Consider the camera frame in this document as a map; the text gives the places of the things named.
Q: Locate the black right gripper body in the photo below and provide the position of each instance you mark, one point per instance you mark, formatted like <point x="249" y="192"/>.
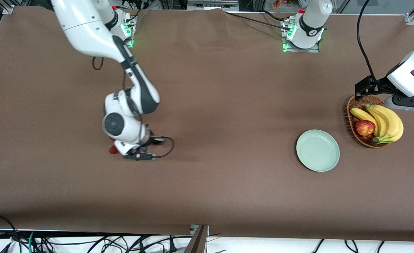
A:
<point x="151" y="141"/>

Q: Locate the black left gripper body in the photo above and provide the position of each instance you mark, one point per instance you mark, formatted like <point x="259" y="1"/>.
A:
<point x="384" y="85"/>

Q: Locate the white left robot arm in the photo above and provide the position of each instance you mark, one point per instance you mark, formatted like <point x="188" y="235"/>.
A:
<point x="312" y="21"/>

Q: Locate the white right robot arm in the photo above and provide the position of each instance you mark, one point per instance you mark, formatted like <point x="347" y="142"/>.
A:
<point x="84" y="28"/>

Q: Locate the pale green plate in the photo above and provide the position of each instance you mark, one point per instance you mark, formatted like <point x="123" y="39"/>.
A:
<point x="317" y="151"/>

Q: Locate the yellow banana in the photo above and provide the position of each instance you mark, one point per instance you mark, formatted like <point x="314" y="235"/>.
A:
<point x="363" y="115"/>
<point x="380" y="121"/>
<point x="396" y="124"/>

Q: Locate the brown wicker basket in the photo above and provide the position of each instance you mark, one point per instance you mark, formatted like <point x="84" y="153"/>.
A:
<point x="351" y="123"/>

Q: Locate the red apple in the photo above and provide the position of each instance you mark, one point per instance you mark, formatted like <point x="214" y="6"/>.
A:
<point x="365" y="128"/>

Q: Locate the brown table cover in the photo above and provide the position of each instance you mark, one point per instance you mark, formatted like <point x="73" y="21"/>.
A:
<point x="206" y="193"/>

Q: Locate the orange background object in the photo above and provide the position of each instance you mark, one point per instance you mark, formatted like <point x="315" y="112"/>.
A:
<point x="280" y="4"/>

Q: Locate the grey metal background box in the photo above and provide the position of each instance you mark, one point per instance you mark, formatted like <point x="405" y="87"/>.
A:
<point x="212" y="4"/>

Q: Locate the aluminium table post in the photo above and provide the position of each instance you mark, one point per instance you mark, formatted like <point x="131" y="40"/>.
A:
<point x="198" y="240"/>

